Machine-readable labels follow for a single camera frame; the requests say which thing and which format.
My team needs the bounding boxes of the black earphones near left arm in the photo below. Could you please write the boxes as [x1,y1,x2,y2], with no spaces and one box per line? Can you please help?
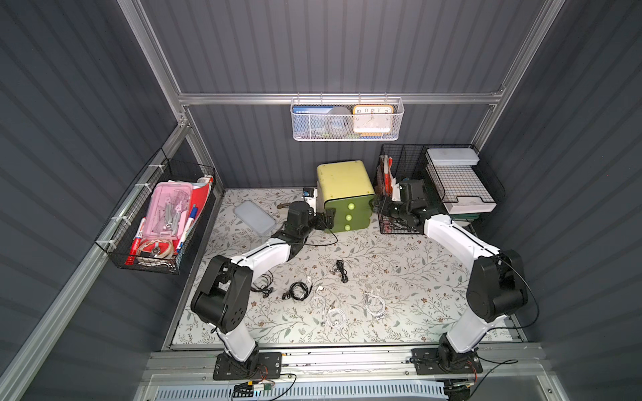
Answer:
[251,272,274,298]

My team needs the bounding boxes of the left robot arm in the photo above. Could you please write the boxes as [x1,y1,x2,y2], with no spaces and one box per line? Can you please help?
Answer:
[190,200,336,370]

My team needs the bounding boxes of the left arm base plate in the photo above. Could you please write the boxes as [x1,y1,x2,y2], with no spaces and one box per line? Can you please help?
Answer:
[212,352,283,381]

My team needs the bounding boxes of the red scissors in organizer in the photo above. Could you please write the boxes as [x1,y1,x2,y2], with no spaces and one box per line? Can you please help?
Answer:
[380,155,393,197]

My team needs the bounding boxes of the blue box in basket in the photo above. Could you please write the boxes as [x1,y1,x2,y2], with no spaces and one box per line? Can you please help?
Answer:
[291,105,333,141]

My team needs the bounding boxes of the grey tape roll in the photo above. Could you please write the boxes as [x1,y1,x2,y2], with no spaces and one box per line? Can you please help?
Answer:
[326,106,353,138]

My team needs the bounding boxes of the white grid paper tray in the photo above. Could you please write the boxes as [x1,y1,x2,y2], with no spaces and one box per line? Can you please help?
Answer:
[426,148,497,215]

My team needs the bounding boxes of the grey plastic lid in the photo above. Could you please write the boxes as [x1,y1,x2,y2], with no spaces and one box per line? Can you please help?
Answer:
[234,200,277,237]

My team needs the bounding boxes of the pink pencil case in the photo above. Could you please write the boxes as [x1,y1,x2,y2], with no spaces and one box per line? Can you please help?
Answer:
[142,181,193,241]

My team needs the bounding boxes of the white earphones lower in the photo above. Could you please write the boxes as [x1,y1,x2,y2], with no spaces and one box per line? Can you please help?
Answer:
[326,308,347,328]

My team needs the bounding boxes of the black coiled earphones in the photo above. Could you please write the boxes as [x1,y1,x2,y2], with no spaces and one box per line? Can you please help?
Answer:
[282,282,312,302]

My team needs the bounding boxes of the white wire wall basket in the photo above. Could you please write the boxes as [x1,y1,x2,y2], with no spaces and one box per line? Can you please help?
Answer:
[290,96,406,142]

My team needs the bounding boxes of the green yellow drawer cabinet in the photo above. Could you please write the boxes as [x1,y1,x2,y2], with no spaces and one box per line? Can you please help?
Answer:
[317,160,376,233]

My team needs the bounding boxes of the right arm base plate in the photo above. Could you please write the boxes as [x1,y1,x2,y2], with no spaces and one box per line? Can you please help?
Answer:
[409,349,483,375]

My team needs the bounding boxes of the white earphones right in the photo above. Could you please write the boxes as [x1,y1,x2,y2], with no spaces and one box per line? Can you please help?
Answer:
[364,292,386,320]

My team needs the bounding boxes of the black wire side basket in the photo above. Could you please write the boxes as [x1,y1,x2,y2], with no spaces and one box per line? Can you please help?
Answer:
[96,151,217,274]

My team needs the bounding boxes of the yellow white clock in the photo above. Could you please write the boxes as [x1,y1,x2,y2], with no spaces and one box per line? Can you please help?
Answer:
[353,105,395,135]

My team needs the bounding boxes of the black wire desk organizer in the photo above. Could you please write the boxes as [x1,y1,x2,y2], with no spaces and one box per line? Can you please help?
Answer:
[374,143,505,235]

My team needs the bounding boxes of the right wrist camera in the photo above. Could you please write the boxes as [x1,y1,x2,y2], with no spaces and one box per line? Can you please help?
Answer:
[391,183,401,202]

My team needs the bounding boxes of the black earphones centre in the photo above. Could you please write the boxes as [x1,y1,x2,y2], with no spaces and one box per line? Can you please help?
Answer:
[334,260,349,283]

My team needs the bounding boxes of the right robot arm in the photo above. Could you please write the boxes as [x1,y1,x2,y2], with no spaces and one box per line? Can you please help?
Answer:
[376,180,530,374]

